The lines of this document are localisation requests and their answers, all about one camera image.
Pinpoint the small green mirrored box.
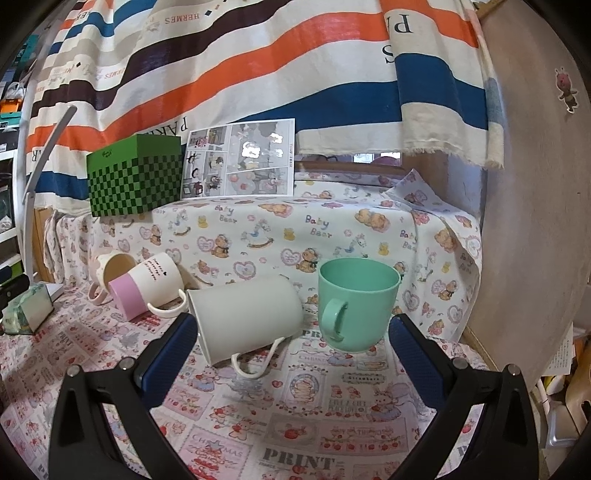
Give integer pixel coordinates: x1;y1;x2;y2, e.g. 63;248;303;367
1;283;54;335

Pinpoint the white mug lying down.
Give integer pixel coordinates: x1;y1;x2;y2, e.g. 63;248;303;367
187;275;304;379

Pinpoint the cream dotted mug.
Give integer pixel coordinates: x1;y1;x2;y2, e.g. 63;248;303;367
87;250;136;305

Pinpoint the baby bear patterned cloth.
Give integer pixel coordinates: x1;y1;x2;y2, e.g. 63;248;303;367
44;171;482;341

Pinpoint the mint green plastic cup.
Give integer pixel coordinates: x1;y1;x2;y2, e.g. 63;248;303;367
318;257;402;353

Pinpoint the striped hanging cloth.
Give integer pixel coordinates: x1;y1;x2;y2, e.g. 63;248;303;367
25;1;505;214

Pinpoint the white pink mug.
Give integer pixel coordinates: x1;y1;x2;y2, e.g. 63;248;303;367
108;253;188;321

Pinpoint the bear wall sticker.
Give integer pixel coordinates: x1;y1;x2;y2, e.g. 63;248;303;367
555;68;578;114

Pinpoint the white desk lamp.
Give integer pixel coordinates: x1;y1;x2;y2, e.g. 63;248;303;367
21;104;79;301

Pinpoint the green checkered box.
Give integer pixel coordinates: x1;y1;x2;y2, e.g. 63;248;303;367
86;134;183;217

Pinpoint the comic print card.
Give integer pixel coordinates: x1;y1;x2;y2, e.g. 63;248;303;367
180;119;296;199

